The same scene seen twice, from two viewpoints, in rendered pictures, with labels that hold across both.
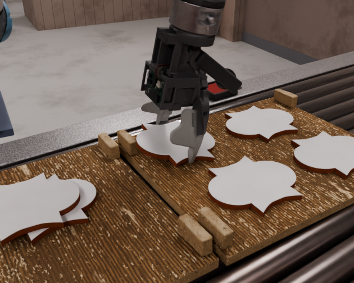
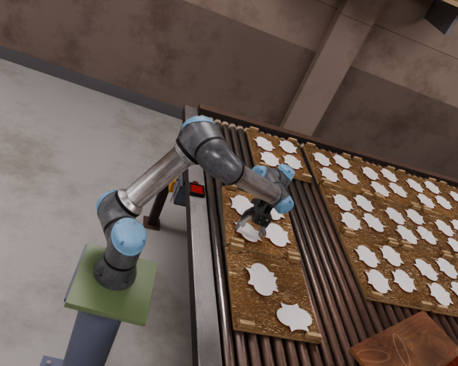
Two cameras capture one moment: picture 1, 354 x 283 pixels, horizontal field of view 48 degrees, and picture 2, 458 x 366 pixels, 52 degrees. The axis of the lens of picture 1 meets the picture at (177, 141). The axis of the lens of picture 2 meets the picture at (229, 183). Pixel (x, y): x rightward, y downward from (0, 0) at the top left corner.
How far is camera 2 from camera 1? 1.92 m
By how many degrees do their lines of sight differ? 64
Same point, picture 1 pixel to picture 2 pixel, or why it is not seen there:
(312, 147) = not seen: hidden behind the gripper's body
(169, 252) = (293, 267)
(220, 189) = (277, 242)
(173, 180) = (263, 247)
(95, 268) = (291, 282)
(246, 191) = (280, 239)
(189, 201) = (275, 251)
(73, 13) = not seen: outside the picture
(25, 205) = (264, 280)
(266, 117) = (241, 202)
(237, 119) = (238, 208)
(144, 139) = (248, 237)
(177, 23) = not seen: hidden behind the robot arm
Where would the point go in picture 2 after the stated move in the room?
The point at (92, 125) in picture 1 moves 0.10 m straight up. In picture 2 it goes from (198, 240) to (206, 223)
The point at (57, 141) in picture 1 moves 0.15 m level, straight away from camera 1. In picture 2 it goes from (206, 255) to (171, 242)
